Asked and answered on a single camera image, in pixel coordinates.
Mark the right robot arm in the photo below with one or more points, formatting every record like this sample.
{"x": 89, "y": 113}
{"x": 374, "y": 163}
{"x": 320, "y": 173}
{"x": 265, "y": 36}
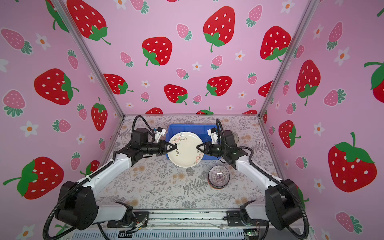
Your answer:
{"x": 283, "y": 207}

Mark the cream blossom pattern plate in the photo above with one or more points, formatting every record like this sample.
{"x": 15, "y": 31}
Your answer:
{"x": 185, "y": 156}

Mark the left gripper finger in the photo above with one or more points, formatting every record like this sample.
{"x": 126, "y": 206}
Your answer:
{"x": 169, "y": 151}
{"x": 170, "y": 146}

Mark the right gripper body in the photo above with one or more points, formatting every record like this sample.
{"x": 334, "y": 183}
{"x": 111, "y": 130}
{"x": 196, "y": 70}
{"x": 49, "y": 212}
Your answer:
{"x": 215, "y": 150}

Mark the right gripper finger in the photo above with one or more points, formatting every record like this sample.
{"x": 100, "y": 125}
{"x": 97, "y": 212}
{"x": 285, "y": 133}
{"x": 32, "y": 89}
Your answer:
{"x": 200, "y": 153}
{"x": 201, "y": 146}

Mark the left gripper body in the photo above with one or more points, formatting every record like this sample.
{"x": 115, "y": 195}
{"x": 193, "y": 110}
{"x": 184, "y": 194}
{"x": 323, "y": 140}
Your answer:
{"x": 154, "y": 149}

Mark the green glass cup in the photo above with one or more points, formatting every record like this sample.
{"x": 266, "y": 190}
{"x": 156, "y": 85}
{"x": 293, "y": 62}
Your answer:
{"x": 236, "y": 138}

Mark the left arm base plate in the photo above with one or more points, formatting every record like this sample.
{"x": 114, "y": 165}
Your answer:
{"x": 131, "y": 220}

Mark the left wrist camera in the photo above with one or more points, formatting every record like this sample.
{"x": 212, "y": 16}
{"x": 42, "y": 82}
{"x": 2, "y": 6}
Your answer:
{"x": 141, "y": 136}

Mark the blue plastic bin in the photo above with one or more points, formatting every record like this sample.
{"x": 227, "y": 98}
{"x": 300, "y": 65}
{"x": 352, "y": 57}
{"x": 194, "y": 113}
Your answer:
{"x": 199, "y": 130}

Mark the clear purple glass bowl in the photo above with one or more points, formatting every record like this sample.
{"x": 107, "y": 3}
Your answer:
{"x": 218, "y": 177}

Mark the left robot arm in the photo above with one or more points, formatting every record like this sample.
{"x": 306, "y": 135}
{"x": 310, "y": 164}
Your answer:
{"x": 77, "y": 209}

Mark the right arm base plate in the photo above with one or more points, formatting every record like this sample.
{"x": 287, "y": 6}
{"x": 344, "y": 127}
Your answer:
{"x": 237, "y": 218}

